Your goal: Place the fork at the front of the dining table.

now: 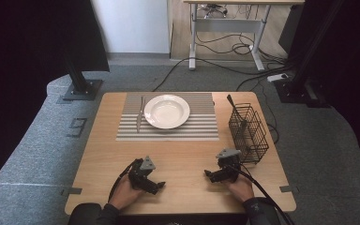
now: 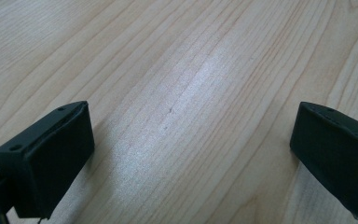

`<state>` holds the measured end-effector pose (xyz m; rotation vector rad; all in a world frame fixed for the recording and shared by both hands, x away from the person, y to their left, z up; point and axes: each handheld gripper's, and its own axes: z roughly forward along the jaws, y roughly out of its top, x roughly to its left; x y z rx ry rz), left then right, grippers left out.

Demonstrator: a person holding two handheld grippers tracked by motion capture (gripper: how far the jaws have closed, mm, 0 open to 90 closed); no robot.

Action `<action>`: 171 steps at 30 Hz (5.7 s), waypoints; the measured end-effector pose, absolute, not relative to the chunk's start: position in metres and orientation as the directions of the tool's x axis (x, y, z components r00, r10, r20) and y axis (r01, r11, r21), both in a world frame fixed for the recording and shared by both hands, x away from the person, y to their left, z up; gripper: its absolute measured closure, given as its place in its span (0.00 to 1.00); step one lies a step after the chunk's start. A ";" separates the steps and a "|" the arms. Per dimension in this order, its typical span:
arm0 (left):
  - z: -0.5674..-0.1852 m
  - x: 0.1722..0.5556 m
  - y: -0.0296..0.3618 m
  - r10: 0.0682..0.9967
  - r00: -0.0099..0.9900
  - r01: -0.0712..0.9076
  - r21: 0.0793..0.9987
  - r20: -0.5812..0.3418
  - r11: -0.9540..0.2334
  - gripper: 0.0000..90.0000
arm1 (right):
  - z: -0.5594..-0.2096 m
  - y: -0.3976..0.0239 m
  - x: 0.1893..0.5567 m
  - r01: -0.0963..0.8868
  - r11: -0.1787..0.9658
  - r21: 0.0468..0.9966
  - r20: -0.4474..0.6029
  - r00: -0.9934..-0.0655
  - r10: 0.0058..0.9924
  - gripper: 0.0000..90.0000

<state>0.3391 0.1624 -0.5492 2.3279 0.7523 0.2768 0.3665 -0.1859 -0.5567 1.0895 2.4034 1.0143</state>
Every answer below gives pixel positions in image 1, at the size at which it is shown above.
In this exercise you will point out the grey floor outlet plate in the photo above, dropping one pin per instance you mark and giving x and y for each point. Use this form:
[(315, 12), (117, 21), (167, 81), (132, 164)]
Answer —
[(77, 126)]

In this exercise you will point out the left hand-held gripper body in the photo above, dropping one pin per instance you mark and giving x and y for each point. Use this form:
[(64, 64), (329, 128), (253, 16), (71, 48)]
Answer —
[(139, 175)]

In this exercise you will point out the grey striped placemat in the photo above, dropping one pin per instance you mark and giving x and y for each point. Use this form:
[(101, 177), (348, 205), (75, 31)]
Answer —
[(200, 125)]

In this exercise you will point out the person's right hand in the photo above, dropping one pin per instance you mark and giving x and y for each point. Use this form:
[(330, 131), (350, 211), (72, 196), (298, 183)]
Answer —
[(240, 189)]

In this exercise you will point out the black curtain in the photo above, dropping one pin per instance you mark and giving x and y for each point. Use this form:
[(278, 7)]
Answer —
[(353, 78), (28, 62)]

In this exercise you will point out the grey tape strip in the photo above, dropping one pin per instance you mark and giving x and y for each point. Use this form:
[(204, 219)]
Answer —
[(72, 190), (289, 188)]

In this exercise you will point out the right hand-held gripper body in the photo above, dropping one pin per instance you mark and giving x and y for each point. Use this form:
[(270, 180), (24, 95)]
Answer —
[(228, 162)]

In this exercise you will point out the black metal stand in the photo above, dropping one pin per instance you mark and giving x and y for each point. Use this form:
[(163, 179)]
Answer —
[(300, 84), (80, 84)]

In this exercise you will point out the silver table knife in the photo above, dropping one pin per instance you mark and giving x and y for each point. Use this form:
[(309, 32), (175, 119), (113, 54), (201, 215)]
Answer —
[(140, 118)]

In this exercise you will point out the person's left hand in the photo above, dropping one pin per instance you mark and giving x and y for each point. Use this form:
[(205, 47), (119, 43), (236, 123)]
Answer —
[(124, 193)]

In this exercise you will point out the white plate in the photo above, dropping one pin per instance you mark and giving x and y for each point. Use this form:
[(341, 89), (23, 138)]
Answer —
[(167, 111)]

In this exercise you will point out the white power strip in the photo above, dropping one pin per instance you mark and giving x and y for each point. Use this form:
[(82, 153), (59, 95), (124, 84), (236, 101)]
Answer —
[(277, 77)]

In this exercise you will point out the white-legged desk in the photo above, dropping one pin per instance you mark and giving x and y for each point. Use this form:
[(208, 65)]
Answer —
[(228, 25)]

